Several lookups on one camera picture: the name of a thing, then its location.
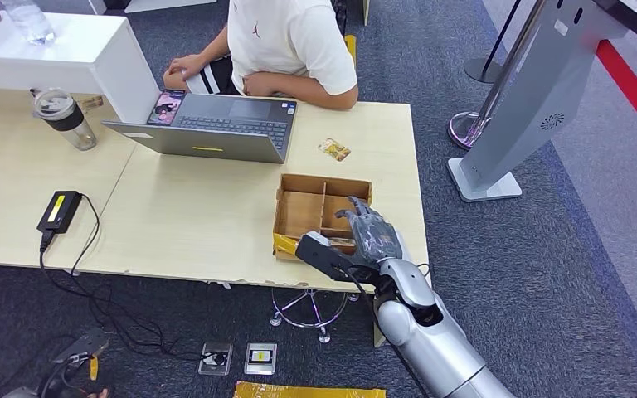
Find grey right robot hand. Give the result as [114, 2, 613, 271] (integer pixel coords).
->
[333, 195, 406, 266]

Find person's right hand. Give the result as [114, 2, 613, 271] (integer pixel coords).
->
[165, 53, 210, 79]

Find person's left hand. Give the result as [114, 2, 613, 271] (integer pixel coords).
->
[243, 71, 277, 99]

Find person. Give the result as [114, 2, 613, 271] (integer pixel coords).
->
[163, 0, 360, 111]

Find gold card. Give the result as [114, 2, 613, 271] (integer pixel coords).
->
[318, 138, 352, 163]

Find smartphone with lit screen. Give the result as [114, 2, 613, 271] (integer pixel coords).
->
[147, 89, 187, 127]

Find white furniture base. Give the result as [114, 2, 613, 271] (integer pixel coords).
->
[124, 0, 218, 13]

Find grey laptop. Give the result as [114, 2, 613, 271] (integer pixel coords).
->
[101, 90, 299, 165]

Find cardboard box with dividers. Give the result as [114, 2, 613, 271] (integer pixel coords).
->
[272, 173, 373, 264]

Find yellow tape on box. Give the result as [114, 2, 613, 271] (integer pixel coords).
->
[272, 233, 304, 260]

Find black yellow chair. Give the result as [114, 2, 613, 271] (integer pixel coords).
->
[333, 0, 359, 70]

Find small tan object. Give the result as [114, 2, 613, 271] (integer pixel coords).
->
[78, 95, 105, 114]

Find white desk riser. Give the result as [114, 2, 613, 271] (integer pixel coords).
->
[0, 12, 160, 125]

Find chrome stool base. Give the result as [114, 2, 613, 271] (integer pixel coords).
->
[269, 288, 359, 345]

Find clear tumbler with black band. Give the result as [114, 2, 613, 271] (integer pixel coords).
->
[30, 87, 99, 152]

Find clear plastic water bottle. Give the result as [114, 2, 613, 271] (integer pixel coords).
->
[0, 0, 57, 46]

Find floor socket with cover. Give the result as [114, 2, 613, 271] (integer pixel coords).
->
[243, 342, 279, 376]

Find yellow floor tape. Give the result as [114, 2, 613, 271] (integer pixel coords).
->
[233, 381, 387, 398]

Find black power adapter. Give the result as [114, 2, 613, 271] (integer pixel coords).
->
[36, 190, 84, 235]

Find floor socket with plug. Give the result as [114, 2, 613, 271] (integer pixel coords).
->
[197, 341, 234, 376]

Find grey kiosk stand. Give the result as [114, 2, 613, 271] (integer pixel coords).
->
[446, 0, 637, 204]

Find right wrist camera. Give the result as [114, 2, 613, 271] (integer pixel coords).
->
[294, 231, 379, 285]

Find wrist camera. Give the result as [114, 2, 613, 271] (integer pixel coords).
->
[51, 328, 109, 368]
[294, 231, 379, 285]

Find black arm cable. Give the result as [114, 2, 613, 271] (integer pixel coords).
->
[330, 265, 430, 398]

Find chrome stanchion post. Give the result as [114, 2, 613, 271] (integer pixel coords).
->
[448, 0, 551, 151]

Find thin black cable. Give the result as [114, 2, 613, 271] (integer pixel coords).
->
[69, 193, 167, 352]

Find black stanchion post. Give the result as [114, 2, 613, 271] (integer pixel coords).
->
[463, 0, 523, 85]

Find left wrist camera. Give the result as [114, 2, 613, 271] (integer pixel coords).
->
[51, 328, 109, 368]

